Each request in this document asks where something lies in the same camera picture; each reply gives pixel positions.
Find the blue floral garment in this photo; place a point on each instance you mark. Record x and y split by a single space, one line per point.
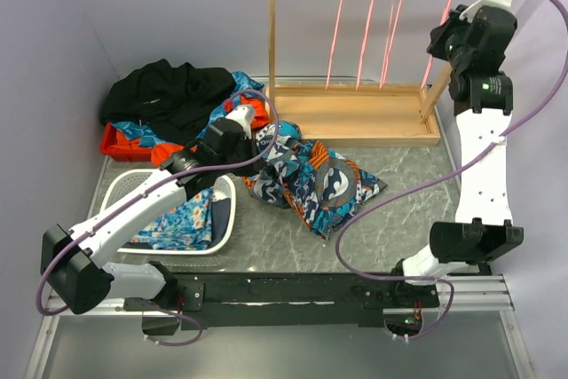
186 227

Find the aluminium rail frame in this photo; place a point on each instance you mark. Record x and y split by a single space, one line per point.
468 292

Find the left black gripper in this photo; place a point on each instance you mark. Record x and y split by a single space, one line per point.
251 147

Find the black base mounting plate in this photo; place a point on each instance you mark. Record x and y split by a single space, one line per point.
254 299

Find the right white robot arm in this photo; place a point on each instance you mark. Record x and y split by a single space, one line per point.
483 228

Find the dark navy garment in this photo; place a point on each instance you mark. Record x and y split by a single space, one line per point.
220 215

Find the orange garment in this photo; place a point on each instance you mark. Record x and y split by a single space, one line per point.
130 142

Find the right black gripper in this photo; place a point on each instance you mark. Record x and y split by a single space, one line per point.
437 35

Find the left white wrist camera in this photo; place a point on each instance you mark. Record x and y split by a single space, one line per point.
244 115

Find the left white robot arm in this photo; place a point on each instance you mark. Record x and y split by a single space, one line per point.
77 262

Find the wooden hanger rack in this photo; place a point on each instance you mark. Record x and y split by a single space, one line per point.
398 114

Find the blue orange patterned shorts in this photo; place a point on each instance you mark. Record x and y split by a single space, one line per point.
324 188

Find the black garment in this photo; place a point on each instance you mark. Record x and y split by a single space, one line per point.
174 102

